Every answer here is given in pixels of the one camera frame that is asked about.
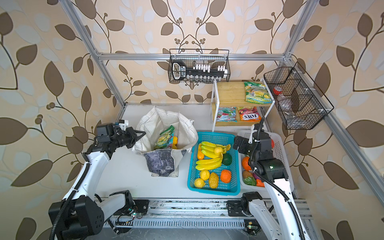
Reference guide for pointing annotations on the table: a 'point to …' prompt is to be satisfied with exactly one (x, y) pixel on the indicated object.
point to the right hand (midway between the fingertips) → (244, 142)
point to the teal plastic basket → (231, 188)
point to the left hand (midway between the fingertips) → (145, 131)
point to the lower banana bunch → (205, 164)
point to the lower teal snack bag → (226, 114)
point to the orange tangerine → (225, 176)
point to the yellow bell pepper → (175, 140)
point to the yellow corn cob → (213, 180)
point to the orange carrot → (259, 183)
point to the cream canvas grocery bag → (164, 162)
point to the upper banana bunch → (212, 149)
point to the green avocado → (227, 159)
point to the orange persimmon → (245, 163)
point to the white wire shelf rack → (233, 94)
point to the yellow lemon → (204, 174)
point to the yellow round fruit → (199, 183)
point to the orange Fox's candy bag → (249, 114)
